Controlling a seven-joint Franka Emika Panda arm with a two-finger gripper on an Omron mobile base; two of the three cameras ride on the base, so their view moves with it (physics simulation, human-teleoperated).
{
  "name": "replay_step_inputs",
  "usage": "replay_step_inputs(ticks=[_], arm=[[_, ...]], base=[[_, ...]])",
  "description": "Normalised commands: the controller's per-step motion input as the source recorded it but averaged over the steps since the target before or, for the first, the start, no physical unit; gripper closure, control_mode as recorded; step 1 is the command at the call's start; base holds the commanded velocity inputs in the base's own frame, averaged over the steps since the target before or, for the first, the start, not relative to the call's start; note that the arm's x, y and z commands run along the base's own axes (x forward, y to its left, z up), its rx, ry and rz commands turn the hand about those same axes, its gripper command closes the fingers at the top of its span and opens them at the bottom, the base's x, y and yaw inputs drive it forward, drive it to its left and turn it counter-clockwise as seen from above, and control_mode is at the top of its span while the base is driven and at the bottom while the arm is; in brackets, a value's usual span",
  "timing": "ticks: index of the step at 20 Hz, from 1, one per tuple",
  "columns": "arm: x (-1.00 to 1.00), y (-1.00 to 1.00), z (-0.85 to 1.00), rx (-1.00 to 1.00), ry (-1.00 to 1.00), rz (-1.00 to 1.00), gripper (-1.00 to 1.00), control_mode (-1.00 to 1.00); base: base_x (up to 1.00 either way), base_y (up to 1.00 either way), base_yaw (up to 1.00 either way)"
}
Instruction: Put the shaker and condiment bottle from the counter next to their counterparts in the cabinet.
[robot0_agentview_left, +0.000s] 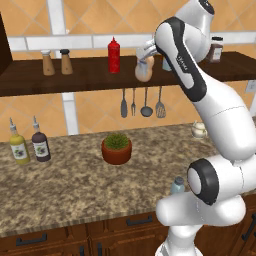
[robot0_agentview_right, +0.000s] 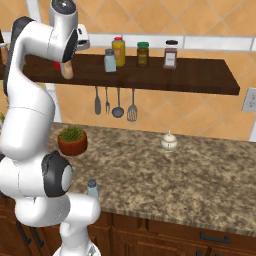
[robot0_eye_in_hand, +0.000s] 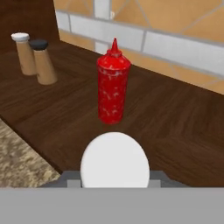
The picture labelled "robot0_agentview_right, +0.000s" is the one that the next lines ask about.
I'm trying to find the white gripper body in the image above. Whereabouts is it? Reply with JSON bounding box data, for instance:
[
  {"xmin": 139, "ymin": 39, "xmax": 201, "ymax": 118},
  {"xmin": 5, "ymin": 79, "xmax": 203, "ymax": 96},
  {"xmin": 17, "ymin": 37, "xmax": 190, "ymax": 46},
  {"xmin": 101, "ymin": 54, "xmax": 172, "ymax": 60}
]
[{"xmin": 76, "ymin": 37, "xmax": 92, "ymax": 52}]

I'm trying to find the tan bottle with red part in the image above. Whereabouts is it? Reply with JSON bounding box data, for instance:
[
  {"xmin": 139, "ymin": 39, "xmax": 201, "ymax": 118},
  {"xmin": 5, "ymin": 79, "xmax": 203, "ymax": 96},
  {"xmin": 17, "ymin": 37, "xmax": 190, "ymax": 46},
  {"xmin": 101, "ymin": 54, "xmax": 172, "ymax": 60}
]
[{"xmin": 53, "ymin": 61, "xmax": 75, "ymax": 81}]

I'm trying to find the pale blue shaker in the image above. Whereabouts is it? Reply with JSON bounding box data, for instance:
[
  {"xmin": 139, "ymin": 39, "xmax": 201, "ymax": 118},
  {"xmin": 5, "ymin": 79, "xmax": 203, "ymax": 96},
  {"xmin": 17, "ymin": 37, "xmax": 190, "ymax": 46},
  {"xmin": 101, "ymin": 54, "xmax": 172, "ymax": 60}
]
[
  {"xmin": 86, "ymin": 178, "xmax": 101, "ymax": 200},
  {"xmin": 103, "ymin": 48, "xmax": 118, "ymax": 73}
]

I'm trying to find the yellow bottle with red cap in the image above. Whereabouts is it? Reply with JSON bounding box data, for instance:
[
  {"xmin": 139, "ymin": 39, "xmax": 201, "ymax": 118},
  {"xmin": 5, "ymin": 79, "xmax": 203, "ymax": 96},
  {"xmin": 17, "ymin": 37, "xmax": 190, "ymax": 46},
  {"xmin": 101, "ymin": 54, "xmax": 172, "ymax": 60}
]
[{"xmin": 111, "ymin": 36, "xmax": 127, "ymax": 68}]

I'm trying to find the brown wooden cabinet door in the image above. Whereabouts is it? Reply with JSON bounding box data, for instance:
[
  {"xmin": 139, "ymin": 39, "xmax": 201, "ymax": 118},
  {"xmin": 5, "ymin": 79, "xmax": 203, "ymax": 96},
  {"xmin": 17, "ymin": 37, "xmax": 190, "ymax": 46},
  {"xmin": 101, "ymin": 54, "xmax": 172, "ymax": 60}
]
[
  {"xmin": 87, "ymin": 212, "xmax": 149, "ymax": 256},
  {"xmin": 0, "ymin": 195, "xmax": 63, "ymax": 256}
]

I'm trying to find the green-capped brown jar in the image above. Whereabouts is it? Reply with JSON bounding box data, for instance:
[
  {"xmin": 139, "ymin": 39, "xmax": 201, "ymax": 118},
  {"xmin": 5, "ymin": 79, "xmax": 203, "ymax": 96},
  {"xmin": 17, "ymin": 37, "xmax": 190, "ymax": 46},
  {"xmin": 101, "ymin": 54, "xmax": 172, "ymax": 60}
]
[{"xmin": 136, "ymin": 41, "xmax": 150, "ymax": 69}]

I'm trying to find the grey hanging spoon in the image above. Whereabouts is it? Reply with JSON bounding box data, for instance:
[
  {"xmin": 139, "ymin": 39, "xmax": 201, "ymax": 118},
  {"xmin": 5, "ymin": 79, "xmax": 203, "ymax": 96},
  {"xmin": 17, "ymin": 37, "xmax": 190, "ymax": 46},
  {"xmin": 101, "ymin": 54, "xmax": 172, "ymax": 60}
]
[{"xmin": 93, "ymin": 86, "xmax": 102, "ymax": 116}]

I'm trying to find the grey hanging fork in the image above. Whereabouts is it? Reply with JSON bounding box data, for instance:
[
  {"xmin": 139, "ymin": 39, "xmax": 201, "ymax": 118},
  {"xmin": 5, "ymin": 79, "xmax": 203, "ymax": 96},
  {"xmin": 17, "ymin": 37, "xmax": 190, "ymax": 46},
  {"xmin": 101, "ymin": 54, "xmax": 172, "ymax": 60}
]
[{"xmin": 104, "ymin": 86, "xmax": 111, "ymax": 116}]

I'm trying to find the grey hanging ladle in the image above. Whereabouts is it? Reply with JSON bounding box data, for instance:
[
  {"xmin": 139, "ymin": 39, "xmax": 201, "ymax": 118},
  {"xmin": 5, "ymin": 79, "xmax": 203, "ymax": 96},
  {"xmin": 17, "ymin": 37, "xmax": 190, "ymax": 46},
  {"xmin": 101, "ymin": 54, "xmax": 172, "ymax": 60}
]
[{"xmin": 111, "ymin": 87, "xmax": 125, "ymax": 119}]

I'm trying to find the grey hanging slotted spatula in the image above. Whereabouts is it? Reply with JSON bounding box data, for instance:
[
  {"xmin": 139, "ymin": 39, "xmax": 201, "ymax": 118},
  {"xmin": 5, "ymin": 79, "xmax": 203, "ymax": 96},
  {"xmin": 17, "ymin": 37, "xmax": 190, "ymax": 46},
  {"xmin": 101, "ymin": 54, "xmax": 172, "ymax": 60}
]
[{"xmin": 126, "ymin": 88, "xmax": 139, "ymax": 123}]

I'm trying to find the black-capped jar with white label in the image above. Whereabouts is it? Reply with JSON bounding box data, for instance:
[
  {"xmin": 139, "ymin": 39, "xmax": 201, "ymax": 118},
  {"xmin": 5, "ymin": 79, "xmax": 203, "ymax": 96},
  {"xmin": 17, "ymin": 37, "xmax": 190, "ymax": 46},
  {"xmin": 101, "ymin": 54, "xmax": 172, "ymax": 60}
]
[{"xmin": 162, "ymin": 39, "xmax": 179, "ymax": 70}]

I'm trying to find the green plant in terracotta pot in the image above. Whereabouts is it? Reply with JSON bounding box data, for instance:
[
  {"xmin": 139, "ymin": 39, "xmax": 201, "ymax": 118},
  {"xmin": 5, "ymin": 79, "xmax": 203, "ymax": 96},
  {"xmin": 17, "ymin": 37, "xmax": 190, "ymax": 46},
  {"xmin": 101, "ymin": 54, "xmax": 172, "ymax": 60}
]
[{"xmin": 56, "ymin": 125, "xmax": 89, "ymax": 157}]

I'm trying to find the white lidded sugar pot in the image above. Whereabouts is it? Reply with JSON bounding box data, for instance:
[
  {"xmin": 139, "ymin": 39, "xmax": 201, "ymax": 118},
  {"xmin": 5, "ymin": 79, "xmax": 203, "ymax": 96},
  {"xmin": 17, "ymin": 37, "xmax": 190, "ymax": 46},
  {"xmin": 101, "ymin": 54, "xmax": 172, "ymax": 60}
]
[{"xmin": 160, "ymin": 130, "xmax": 179, "ymax": 154}]

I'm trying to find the brown wooden drawer front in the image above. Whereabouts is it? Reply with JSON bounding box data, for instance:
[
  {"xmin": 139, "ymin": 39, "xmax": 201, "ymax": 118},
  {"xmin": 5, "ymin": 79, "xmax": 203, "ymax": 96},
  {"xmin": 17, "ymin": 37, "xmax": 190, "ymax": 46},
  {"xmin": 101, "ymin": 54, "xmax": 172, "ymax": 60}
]
[{"xmin": 147, "ymin": 219, "xmax": 256, "ymax": 253}]

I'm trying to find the dark wooden wall shelf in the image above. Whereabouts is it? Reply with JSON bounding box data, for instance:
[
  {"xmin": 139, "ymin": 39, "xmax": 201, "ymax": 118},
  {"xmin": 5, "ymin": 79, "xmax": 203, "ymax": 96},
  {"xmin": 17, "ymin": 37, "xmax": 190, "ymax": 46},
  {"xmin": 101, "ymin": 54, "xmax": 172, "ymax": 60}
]
[{"xmin": 0, "ymin": 54, "xmax": 241, "ymax": 96}]

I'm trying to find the white wall socket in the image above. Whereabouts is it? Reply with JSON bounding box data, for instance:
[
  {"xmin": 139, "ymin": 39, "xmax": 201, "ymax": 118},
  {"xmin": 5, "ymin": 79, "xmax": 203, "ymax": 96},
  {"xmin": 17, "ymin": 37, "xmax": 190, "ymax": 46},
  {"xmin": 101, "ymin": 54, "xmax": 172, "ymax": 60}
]
[{"xmin": 241, "ymin": 86, "xmax": 256, "ymax": 114}]

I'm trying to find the black cabinet handle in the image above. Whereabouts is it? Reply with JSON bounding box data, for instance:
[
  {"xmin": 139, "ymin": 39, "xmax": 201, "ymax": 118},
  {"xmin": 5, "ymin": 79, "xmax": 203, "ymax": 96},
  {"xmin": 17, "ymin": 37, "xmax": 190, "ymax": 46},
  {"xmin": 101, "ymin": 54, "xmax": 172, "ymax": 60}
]
[
  {"xmin": 15, "ymin": 221, "xmax": 33, "ymax": 247},
  {"xmin": 31, "ymin": 227, "xmax": 46, "ymax": 250}
]

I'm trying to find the black drawer handle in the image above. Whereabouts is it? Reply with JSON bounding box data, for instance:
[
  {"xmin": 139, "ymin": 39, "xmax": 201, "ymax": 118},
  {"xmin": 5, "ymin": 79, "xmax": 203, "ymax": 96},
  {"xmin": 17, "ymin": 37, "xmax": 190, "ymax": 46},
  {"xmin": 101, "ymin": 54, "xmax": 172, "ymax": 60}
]
[{"xmin": 199, "ymin": 231, "xmax": 232, "ymax": 245}]

